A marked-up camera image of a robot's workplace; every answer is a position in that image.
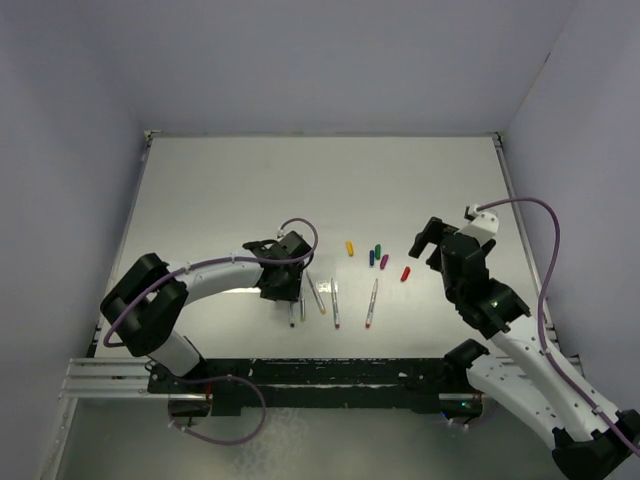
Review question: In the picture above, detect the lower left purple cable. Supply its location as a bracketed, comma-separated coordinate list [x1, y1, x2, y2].
[167, 375, 267, 445]

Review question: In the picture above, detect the yellow pen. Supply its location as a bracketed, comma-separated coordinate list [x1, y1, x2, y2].
[306, 273, 326, 315]

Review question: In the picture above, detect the red pen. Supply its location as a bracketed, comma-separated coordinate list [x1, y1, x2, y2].
[365, 278, 379, 329]

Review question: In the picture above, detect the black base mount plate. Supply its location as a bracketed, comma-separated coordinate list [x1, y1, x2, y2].
[145, 358, 481, 417]

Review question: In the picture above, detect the purple pen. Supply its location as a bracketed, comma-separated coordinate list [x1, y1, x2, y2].
[330, 278, 341, 330]

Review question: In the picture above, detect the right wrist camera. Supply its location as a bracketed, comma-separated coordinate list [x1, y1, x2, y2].
[459, 204, 499, 246]

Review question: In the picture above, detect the red pen cap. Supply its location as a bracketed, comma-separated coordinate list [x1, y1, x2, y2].
[400, 266, 411, 282]

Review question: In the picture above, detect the blue pen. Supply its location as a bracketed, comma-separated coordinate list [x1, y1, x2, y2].
[289, 302, 295, 328]

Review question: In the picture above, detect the aluminium rail frame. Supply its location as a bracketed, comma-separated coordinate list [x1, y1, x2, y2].
[61, 358, 149, 399]

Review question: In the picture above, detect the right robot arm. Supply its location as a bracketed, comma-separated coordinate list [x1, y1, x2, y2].
[409, 213, 639, 479]

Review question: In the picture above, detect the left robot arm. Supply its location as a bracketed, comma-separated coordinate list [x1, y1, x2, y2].
[100, 231, 317, 392]

